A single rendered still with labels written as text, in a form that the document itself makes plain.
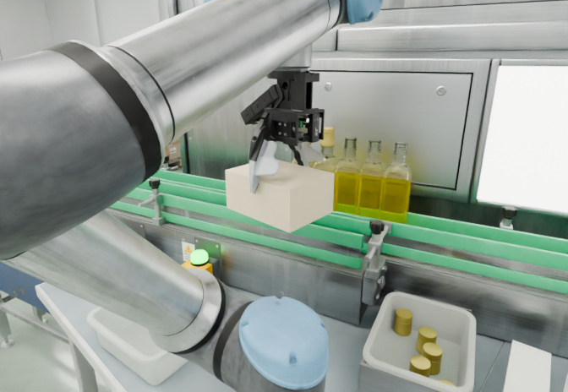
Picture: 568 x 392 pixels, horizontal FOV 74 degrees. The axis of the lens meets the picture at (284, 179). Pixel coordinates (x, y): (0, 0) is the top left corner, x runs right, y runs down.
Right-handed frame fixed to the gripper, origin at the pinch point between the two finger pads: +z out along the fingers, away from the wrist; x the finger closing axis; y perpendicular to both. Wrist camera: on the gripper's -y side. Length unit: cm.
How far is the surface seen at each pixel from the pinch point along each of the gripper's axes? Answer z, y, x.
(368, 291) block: 25.1, 11.9, 15.1
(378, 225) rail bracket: 9.3, 13.0, 14.6
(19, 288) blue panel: 72, -129, -22
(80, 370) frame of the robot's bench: 62, -53, -24
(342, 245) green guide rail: 17.0, 4.8, 15.3
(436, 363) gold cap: 30.5, 28.7, 11.2
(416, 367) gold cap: 28.7, 27.0, 6.1
